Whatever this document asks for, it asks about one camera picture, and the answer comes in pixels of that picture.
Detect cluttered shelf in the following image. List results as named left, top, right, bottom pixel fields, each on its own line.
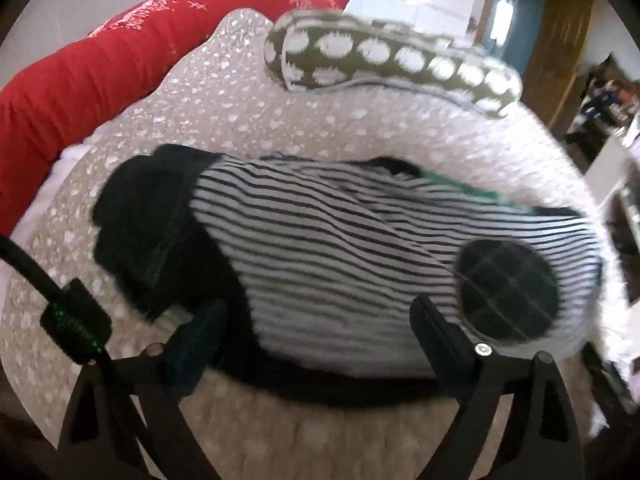
left=565, top=52, right=640, bottom=161

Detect beige spotted quilt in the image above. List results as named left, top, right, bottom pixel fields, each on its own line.
left=0, top=7, right=631, bottom=480

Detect olive white-spotted pillow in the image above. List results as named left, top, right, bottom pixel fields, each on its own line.
left=264, top=10, right=523, bottom=120

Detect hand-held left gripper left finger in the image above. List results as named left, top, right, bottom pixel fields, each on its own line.
left=57, top=299, right=231, bottom=480

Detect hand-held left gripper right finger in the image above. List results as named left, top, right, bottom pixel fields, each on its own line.
left=409, top=294, right=586, bottom=480

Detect red bolster pillow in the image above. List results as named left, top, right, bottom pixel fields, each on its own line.
left=0, top=0, right=353, bottom=231

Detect striped pants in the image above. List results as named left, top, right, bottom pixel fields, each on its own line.
left=190, top=155, right=608, bottom=378

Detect black garment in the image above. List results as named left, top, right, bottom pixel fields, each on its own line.
left=90, top=144, right=451, bottom=408

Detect black cable with strap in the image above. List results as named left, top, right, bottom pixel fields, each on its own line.
left=0, top=235, right=116, bottom=367

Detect wooden door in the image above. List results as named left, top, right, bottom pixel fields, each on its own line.
left=475, top=0, right=601, bottom=126

